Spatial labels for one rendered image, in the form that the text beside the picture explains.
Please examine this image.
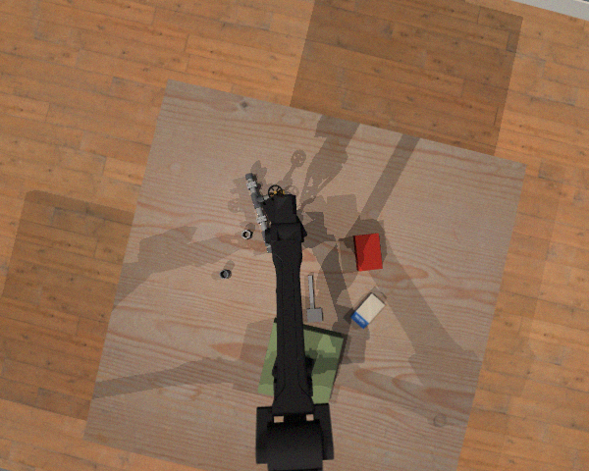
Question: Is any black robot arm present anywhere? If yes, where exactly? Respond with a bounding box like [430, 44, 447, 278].
[255, 194, 334, 471]

